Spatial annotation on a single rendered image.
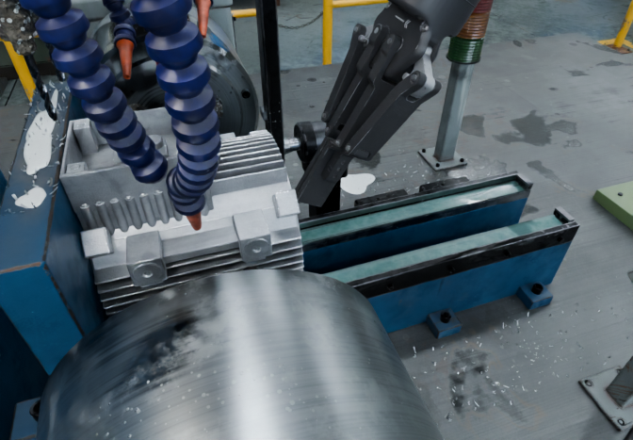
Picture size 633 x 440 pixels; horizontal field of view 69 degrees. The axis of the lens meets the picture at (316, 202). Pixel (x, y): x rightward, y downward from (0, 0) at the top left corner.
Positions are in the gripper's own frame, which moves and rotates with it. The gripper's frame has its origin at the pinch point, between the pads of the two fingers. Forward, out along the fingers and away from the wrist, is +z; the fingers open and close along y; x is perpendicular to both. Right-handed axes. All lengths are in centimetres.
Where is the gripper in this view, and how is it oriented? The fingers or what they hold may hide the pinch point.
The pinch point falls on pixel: (323, 172)
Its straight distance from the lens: 45.7
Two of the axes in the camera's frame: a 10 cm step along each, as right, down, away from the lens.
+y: 3.2, 6.0, -7.3
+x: 8.2, 2.0, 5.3
